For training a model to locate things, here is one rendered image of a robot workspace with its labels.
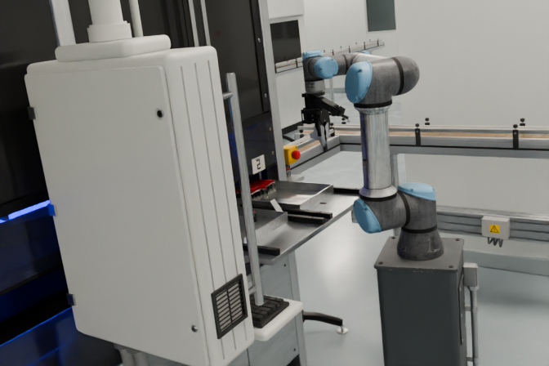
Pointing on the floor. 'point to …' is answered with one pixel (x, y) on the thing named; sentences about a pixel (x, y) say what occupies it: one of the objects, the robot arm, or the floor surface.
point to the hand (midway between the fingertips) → (324, 143)
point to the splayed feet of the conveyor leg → (325, 320)
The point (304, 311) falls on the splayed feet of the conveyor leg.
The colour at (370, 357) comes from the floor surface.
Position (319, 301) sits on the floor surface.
